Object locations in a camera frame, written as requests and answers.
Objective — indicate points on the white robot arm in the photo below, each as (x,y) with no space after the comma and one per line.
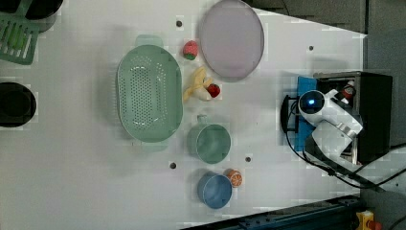
(336,125)

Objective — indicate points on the red plush ketchup bottle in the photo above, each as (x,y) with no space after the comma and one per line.
(348,90)

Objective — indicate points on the black bin top left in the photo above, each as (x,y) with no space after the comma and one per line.
(41,12)

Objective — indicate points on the black toaster oven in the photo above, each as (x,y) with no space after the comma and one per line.
(372,98)

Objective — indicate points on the plush peeled banana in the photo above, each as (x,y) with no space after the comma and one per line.
(198,88)

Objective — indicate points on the pink plush strawberry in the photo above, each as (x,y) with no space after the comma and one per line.
(190,50)

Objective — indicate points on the blue cup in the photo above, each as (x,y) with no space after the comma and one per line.
(214,190)

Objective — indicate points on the black round container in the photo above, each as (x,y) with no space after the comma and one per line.
(17,104)

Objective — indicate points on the red plush strawberry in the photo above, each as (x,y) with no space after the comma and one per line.
(214,90)

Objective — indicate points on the blue aluminium frame rail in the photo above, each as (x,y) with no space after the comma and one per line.
(332,214)

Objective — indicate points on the green perforated colander basket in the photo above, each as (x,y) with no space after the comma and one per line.
(149,91)

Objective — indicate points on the blue oven door mat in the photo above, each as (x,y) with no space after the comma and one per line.
(304,128)

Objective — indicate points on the green mug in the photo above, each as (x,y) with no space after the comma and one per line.
(210,143)

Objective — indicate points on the yellow red emergency button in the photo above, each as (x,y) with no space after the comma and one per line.
(367,221)

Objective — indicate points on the green slotted utensil rack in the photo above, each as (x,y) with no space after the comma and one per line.
(18,35)

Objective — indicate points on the plush orange slice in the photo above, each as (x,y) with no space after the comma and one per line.
(235,178)

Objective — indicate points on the lilac round plate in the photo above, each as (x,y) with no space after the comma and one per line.
(231,39)

